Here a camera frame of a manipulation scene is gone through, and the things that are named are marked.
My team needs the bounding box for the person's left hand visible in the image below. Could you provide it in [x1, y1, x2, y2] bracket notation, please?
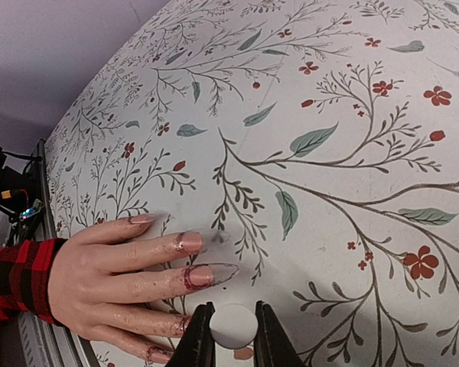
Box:
[47, 214, 239, 365]

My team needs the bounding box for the aluminium front frame rail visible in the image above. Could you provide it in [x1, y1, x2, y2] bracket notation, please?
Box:
[18, 139, 99, 367]

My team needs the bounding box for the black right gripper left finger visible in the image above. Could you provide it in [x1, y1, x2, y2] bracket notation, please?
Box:
[165, 302, 215, 367]

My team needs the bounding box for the red black plaid sleeve forearm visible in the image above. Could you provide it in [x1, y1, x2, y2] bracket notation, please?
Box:
[0, 239, 66, 328]

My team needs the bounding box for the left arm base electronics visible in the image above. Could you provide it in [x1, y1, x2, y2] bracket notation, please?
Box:
[0, 140, 44, 247]

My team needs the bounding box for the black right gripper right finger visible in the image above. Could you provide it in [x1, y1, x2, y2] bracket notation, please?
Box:
[253, 300, 305, 367]

